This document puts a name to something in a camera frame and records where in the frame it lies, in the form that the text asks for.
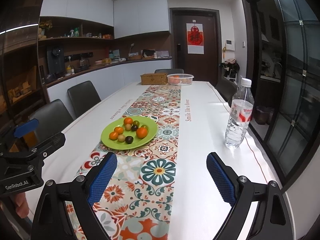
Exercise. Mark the small tan fruit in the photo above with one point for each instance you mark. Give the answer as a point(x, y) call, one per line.
point(121, 138)

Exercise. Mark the red poster on door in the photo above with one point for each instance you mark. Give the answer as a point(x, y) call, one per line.
point(195, 38)

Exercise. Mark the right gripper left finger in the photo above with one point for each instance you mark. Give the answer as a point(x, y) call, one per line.
point(51, 219)

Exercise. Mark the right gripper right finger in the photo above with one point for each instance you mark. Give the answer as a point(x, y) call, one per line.
point(271, 219)

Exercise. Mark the dark plum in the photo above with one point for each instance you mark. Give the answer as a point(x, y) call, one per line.
point(134, 128)
point(129, 139)

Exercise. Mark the black coffee machine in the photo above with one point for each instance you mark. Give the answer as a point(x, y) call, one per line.
point(56, 61)

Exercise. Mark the dark chair table end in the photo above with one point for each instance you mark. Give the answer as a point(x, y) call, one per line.
point(170, 71)

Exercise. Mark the clear plastic fruit container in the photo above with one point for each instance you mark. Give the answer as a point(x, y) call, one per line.
point(180, 79)

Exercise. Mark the dark chair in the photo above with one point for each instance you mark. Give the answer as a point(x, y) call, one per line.
point(53, 118)
point(226, 89)
point(83, 97)

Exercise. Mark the green plate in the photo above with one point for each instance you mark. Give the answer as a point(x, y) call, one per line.
point(137, 142)

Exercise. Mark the dark chair near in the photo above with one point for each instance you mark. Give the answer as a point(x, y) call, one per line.
point(53, 118)

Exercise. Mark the green tomato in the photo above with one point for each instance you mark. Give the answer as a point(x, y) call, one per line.
point(136, 123)
point(145, 127)

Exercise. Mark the patterned table runner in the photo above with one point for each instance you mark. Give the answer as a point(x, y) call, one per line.
point(137, 203)

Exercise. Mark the dark chair far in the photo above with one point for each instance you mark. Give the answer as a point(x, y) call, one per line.
point(83, 97)

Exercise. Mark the small orange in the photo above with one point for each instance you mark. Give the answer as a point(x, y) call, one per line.
point(113, 135)

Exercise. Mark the medium orange tangerine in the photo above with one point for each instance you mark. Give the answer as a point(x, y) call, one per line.
point(141, 132)

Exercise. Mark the dark chair right side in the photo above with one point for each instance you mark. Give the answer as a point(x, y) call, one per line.
point(226, 89)

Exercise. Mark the large orange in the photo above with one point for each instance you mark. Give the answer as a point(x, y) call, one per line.
point(128, 120)

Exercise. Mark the small orange kumquat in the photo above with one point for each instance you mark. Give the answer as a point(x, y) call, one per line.
point(119, 130)

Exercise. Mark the tan round fruit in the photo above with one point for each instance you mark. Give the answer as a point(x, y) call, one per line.
point(128, 127)

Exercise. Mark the dark wooden door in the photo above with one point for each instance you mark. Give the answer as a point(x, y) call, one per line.
point(203, 67)

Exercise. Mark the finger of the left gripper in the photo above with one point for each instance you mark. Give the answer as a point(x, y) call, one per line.
point(11, 132)
point(44, 149)

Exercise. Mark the clear water bottle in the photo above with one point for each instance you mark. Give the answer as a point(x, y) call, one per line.
point(240, 115)

